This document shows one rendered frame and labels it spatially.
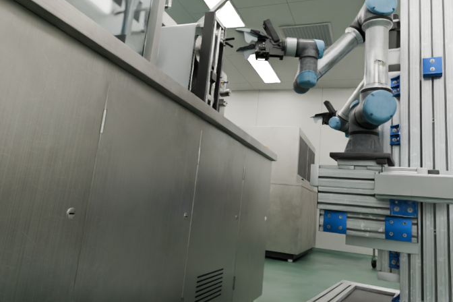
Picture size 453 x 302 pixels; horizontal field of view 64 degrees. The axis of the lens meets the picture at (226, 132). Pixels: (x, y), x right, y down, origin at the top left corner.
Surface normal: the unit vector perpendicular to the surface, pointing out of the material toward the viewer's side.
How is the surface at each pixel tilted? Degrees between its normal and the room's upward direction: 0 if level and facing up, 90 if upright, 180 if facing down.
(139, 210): 90
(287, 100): 90
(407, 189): 90
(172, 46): 90
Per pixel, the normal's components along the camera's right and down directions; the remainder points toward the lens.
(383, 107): -0.06, -0.07
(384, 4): -0.04, -0.33
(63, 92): 0.93, 0.02
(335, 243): -0.36, -0.22
